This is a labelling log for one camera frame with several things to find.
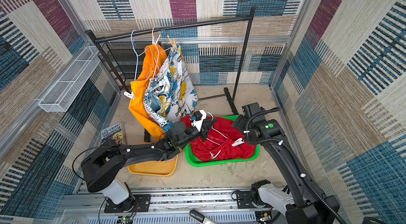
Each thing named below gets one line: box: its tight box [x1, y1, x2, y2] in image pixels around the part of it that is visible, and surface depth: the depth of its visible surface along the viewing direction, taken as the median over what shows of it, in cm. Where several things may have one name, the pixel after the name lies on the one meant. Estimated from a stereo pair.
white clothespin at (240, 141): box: [231, 137, 245, 147], surface depth 79 cm
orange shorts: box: [128, 43, 169, 142], surface depth 70 cm
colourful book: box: [100, 122, 124, 145], surface depth 96 cm
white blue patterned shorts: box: [143, 45, 199, 132], surface depth 81 cm
